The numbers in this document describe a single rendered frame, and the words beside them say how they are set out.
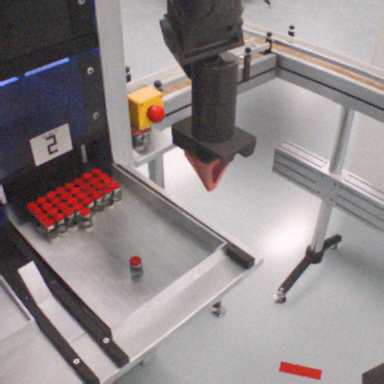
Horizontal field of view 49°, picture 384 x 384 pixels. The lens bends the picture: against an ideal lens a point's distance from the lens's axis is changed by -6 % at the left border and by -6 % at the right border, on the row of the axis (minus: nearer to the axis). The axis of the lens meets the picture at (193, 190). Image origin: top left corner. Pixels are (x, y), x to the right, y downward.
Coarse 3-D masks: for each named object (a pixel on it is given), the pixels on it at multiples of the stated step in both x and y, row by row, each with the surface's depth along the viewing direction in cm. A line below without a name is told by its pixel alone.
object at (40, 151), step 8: (56, 128) 84; (64, 128) 85; (40, 136) 82; (48, 136) 83; (56, 136) 85; (64, 136) 86; (32, 144) 81; (40, 144) 83; (48, 144) 84; (56, 144) 85; (64, 144) 87; (40, 152) 83; (48, 152) 85; (56, 152) 86; (64, 152) 88; (40, 160) 84
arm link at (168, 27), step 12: (168, 24) 47; (168, 36) 47; (240, 36) 49; (168, 48) 49; (180, 48) 48; (204, 48) 50; (216, 48) 49; (228, 48) 50; (180, 60) 49; (192, 60) 49
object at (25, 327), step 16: (0, 288) 74; (0, 304) 71; (16, 304) 71; (0, 320) 69; (16, 320) 69; (32, 320) 65; (0, 336) 66; (16, 336) 64; (32, 336) 67; (0, 352) 63
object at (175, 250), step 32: (128, 192) 95; (32, 224) 87; (96, 224) 87; (128, 224) 87; (160, 224) 87; (192, 224) 84; (64, 256) 80; (96, 256) 81; (128, 256) 81; (160, 256) 81; (192, 256) 81; (224, 256) 80; (96, 288) 75; (128, 288) 75; (160, 288) 75; (96, 320) 69; (128, 320) 67
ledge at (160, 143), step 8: (152, 128) 116; (152, 136) 113; (160, 136) 113; (168, 136) 113; (152, 144) 110; (160, 144) 110; (168, 144) 110; (136, 152) 107; (144, 152) 107; (152, 152) 107; (160, 152) 109; (136, 160) 105; (144, 160) 106
